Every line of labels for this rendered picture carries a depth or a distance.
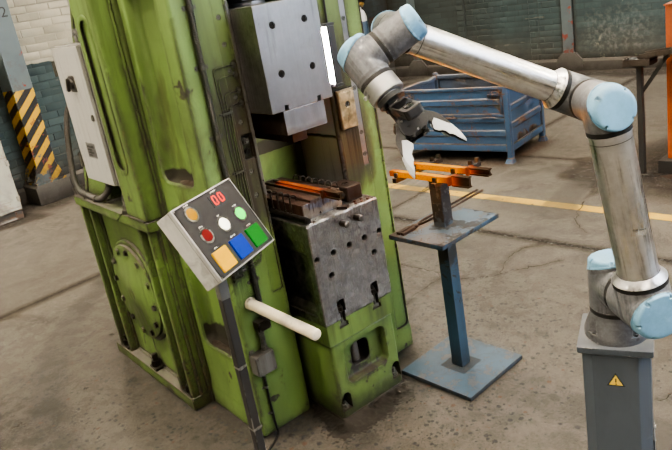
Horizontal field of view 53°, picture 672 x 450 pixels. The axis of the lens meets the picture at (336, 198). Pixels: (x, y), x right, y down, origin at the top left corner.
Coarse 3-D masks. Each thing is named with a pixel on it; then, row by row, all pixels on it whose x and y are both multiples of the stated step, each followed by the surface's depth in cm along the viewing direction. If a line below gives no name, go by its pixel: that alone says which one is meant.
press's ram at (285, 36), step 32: (288, 0) 253; (256, 32) 247; (288, 32) 255; (320, 32) 265; (256, 64) 253; (288, 64) 257; (320, 64) 267; (256, 96) 260; (288, 96) 259; (320, 96) 269
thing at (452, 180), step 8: (400, 176) 288; (408, 176) 285; (416, 176) 281; (424, 176) 278; (432, 176) 275; (440, 176) 273; (448, 176) 271; (456, 176) 266; (464, 176) 264; (448, 184) 268; (456, 184) 268; (464, 184) 265
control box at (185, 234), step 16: (208, 192) 233; (224, 192) 239; (176, 208) 219; (192, 208) 223; (208, 208) 229; (224, 208) 235; (160, 224) 220; (176, 224) 217; (192, 224) 220; (208, 224) 225; (240, 224) 236; (176, 240) 219; (192, 240) 217; (224, 240) 227; (272, 240) 244; (192, 256) 219; (208, 256) 218; (208, 272) 218; (208, 288) 221
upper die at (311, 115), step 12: (300, 108) 263; (312, 108) 267; (324, 108) 271; (252, 120) 278; (264, 120) 271; (276, 120) 264; (288, 120) 261; (300, 120) 264; (312, 120) 268; (324, 120) 272; (264, 132) 274; (276, 132) 267; (288, 132) 261
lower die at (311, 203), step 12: (288, 180) 305; (288, 192) 288; (300, 192) 285; (312, 192) 279; (276, 204) 285; (288, 204) 277; (300, 204) 273; (312, 204) 274; (324, 204) 277; (336, 204) 282; (312, 216) 274
